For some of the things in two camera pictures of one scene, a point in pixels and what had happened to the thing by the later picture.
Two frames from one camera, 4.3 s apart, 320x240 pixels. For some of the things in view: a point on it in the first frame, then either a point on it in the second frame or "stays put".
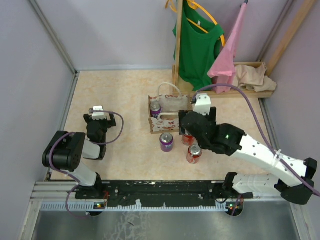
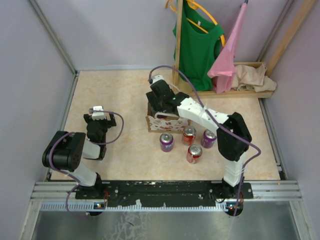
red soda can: [188, 140] stays put
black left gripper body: [105, 124] stays put
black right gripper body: [211, 117] -> [156, 104]
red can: [194, 154] stays put
